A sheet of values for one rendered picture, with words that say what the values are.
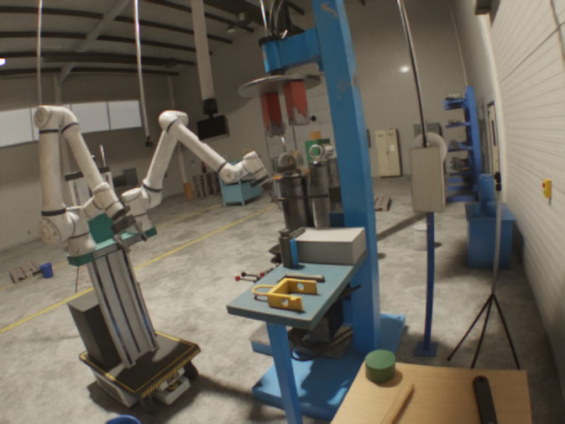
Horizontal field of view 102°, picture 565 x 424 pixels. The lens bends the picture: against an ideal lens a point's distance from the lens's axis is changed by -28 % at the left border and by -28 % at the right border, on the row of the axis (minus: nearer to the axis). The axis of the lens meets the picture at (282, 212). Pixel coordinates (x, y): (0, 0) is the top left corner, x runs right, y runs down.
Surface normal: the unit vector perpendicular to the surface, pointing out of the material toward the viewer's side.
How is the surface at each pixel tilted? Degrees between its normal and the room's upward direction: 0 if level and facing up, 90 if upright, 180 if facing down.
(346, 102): 90
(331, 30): 90
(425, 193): 90
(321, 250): 90
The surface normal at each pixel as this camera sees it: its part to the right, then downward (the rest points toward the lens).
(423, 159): -0.50, 0.25
